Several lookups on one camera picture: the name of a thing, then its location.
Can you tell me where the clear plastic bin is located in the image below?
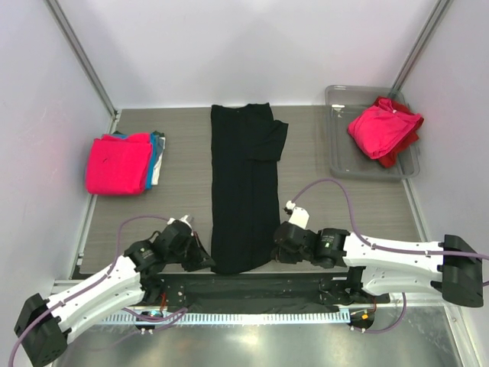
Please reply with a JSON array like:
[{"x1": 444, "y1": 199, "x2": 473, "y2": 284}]
[{"x1": 325, "y1": 85, "x2": 419, "y2": 182}]

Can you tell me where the aluminium rail front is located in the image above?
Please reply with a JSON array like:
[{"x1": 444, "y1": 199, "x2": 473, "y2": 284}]
[{"x1": 51, "y1": 280, "x2": 83, "y2": 294}]

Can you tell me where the pink t shirt in bin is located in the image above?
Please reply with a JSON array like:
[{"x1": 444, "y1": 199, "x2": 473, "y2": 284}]
[{"x1": 348, "y1": 98, "x2": 424, "y2": 167}]

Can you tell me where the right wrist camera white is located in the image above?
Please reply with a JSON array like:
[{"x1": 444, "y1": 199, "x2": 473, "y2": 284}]
[{"x1": 283, "y1": 200, "x2": 309, "y2": 229}]

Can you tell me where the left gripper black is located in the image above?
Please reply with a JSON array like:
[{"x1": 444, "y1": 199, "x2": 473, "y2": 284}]
[{"x1": 167, "y1": 231, "x2": 216, "y2": 272}]

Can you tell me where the folded green t shirt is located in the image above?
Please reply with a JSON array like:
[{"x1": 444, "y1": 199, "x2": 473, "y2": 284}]
[{"x1": 111, "y1": 131, "x2": 166, "y2": 138}]

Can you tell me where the left aluminium frame post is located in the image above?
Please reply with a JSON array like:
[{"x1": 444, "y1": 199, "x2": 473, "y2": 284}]
[{"x1": 44, "y1": 0, "x2": 118, "y2": 119}]

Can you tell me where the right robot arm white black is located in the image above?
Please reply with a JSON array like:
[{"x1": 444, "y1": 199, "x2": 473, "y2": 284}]
[{"x1": 273, "y1": 222, "x2": 484, "y2": 308}]

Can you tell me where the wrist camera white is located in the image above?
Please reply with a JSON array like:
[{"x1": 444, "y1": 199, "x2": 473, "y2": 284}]
[
  {"x1": 283, "y1": 200, "x2": 309, "y2": 229},
  {"x1": 167, "y1": 214, "x2": 193, "y2": 228}
]

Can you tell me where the red t shirt in bin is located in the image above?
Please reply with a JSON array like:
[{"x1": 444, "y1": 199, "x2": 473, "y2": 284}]
[{"x1": 373, "y1": 96, "x2": 424, "y2": 168}]

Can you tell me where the right aluminium frame post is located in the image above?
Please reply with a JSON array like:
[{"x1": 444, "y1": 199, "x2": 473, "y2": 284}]
[{"x1": 391, "y1": 0, "x2": 453, "y2": 90}]

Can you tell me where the folded white t shirt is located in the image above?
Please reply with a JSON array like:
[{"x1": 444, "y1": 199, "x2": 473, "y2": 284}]
[{"x1": 151, "y1": 137, "x2": 166, "y2": 186}]

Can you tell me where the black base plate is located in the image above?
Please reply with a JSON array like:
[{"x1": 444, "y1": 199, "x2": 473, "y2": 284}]
[{"x1": 140, "y1": 271, "x2": 390, "y2": 313}]

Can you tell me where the aluminium frame post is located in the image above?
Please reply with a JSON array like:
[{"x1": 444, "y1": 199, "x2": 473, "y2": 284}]
[
  {"x1": 391, "y1": 0, "x2": 453, "y2": 90},
  {"x1": 44, "y1": 0, "x2": 118, "y2": 119}
]

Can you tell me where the folded pink t shirt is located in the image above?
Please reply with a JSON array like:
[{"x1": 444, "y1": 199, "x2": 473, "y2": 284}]
[{"x1": 85, "y1": 132, "x2": 153, "y2": 196}]

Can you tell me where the black t shirt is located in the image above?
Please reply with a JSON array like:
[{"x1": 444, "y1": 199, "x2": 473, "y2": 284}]
[{"x1": 211, "y1": 103, "x2": 289, "y2": 274}]

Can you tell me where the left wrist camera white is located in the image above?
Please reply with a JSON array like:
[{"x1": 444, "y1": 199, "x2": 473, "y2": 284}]
[{"x1": 167, "y1": 214, "x2": 193, "y2": 228}]

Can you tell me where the slotted cable duct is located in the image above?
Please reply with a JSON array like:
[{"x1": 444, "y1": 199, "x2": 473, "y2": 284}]
[{"x1": 100, "y1": 309, "x2": 351, "y2": 327}]

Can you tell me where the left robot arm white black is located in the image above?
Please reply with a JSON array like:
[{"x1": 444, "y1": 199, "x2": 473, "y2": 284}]
[{"x1": 8, "y1": 216, "x2": 215, "y2": 366}]

